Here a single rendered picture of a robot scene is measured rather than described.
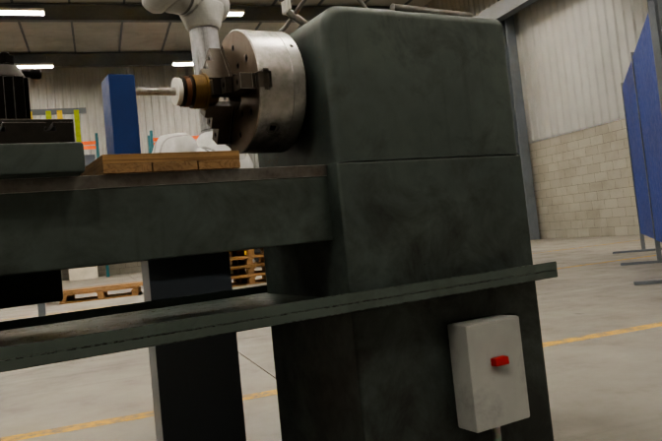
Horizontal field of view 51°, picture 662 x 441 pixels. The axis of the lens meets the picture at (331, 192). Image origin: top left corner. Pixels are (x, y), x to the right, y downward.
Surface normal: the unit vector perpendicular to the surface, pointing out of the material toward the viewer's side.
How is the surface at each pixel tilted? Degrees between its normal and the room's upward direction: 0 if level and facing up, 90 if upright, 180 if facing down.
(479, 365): 90
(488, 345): 90
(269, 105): 114
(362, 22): 90
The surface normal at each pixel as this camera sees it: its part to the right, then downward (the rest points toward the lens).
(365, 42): 0.49, -0.10
